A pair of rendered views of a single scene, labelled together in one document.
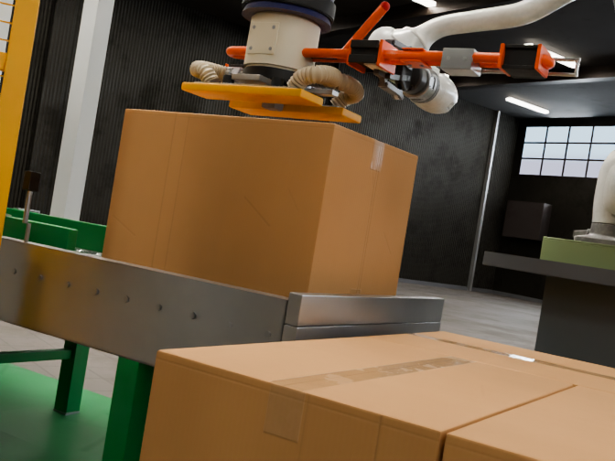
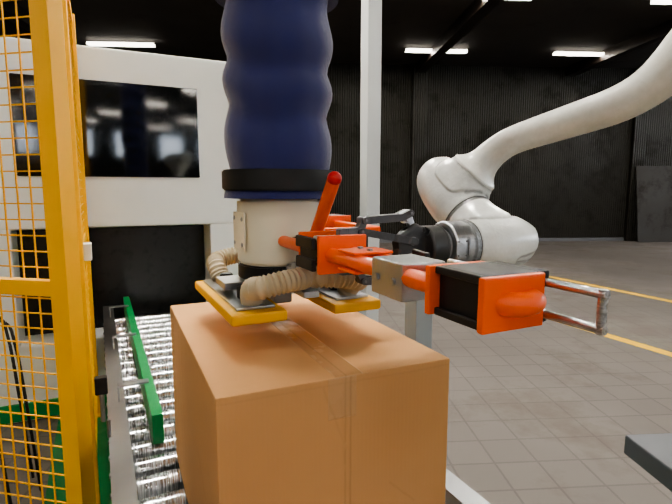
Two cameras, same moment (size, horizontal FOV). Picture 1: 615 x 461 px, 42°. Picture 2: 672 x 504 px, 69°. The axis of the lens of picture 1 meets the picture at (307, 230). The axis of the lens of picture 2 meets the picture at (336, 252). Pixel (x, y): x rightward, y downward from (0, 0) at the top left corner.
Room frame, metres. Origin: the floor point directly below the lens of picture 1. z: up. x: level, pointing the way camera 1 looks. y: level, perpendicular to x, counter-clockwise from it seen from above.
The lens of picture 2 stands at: (1.15, -0.51, 1.24)
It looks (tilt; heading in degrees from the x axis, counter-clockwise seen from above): 7 degrees down; 33
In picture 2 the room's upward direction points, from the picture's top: straight up
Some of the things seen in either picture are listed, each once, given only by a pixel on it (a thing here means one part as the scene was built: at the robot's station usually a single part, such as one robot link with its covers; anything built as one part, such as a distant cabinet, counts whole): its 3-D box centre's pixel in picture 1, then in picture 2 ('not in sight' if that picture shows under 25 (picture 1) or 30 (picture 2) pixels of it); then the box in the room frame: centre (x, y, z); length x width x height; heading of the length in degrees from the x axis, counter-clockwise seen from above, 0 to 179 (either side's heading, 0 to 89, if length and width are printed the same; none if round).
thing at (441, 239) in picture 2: (405, 75); (417, 247); (1.93, -0.18, 1.14); 0.09 x 0.07 x 0.08; 149
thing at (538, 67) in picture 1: (523, 60); (481, 294); (1.61, -0.38, 1.14); 0.08 x 0.07 x 0.05; 59
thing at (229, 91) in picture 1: (251, 87); (235, 290); (1.85, 0.18, 1.03); 0.34 x 0.10 x 0.05; 59
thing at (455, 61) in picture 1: (461, 62); (407, 276); (1.69, -0.27, 1.13); 0.07 x 0.07 x 0.04; 59
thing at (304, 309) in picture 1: (377, 309); not in sight; (1.75, -0.18, 0.58); 0.70 x 0.03 x 0.06; 149
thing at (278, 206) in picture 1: (259, 213); (285, 416); (1.93, 0.12, 0.75); 0.60 x 0.40 x 0.40; 57
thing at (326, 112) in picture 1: (294, 105); (321, 283); (2.01, 0.08, 1.03); 0.34 x 0.10 x 0.05; 59
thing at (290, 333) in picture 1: (371, 357); not in sight; (1.75, -0.18, 0.47); 0.70 x 0.03 x 0.15; 149
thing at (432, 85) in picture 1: (418, 82); (451, 245); (1.99, -0.21, 1.14); 0.09 x 0.06 x 0.09; 59
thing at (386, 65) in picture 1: (372, 57); (331, 251); (1.80, -0.08, 1.14); 0.10 x 0.08 x 0.06; 149
